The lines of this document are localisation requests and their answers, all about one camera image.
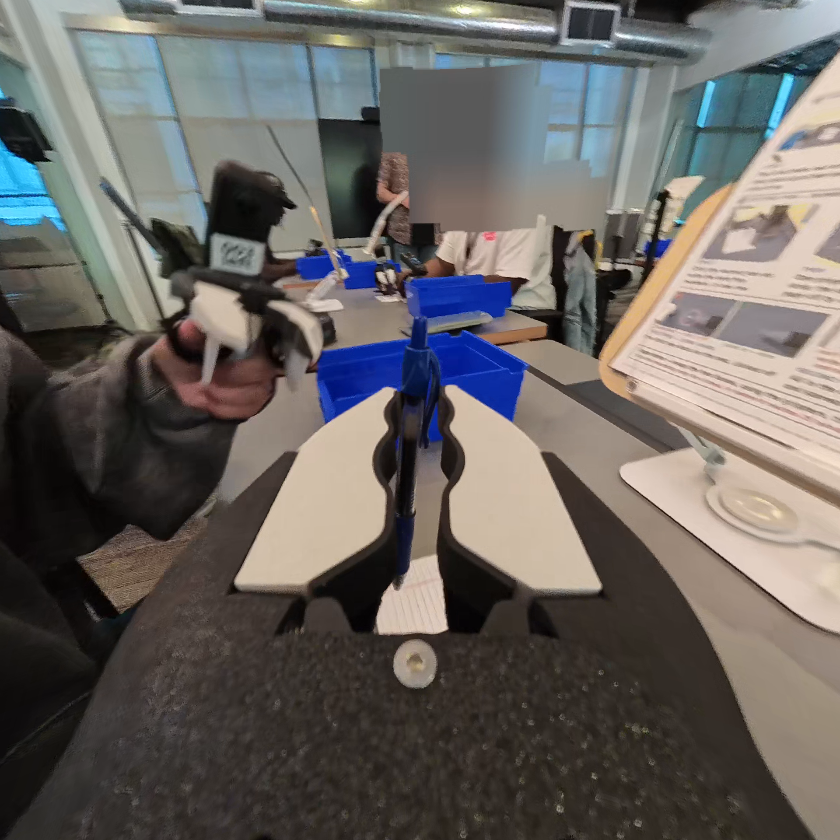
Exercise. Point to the blue plastic bin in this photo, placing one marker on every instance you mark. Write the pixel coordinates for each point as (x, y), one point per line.
(479, 374)
(315, 268)
(361, 274)
(459, 298)

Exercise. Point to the denim jacket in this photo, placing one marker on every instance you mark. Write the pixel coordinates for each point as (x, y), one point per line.
(581, 302)

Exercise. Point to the printed instruction sheet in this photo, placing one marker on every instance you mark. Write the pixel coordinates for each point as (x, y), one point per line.
(754, 295)

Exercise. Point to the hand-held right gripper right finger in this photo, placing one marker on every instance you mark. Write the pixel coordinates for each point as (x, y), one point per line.
(518, 512)

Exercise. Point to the white lined notepad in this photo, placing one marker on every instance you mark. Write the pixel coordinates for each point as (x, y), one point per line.
(420, 610)

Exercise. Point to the person's left hand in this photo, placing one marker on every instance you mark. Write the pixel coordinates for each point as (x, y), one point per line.
(229, 394)

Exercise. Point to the silver ceiling duct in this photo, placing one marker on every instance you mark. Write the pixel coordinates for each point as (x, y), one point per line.
(426, 23)

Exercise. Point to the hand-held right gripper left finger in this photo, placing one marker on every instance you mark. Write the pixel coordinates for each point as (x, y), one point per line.
(315, 512)

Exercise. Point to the blue retractable pen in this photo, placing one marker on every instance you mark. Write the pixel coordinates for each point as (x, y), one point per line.
(410, 420)

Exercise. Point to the person's left forearm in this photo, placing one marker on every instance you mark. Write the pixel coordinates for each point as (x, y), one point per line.
(98, 446)

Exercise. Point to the white document stand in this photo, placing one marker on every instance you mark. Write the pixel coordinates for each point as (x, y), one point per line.
(722, 525)

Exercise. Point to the black display screen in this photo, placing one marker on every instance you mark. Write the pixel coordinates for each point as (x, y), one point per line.
(348, 184)

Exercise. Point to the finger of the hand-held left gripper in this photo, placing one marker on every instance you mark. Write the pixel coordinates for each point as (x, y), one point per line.
(226, 321)
(298, 331)

